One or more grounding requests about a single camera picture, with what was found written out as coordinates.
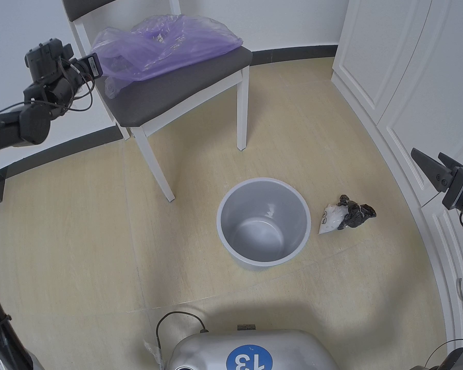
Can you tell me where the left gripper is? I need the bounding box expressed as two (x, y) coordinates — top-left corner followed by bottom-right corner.
(67, 52), (103, 81)

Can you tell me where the purple plastic bag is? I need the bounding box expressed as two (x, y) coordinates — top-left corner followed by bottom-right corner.
(91, 14), (244, 99)

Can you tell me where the black plastic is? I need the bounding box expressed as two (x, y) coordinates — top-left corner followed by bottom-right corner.
(337, 194), (377, 231)

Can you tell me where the clear printed wrapper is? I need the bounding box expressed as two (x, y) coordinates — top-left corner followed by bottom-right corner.
(318, 203), (350, 235)

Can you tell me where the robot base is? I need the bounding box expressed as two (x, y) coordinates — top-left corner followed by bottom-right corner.
(170, 324), (336, 370)

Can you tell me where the white trash bin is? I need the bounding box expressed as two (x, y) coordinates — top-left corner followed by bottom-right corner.
(216, 178), (312, 272)

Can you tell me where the white chair grey seat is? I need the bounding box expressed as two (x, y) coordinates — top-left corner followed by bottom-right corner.
(56, 0), (253, 203)

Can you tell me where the black cable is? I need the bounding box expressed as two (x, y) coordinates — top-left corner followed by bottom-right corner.
(155, 312), (210, 348)

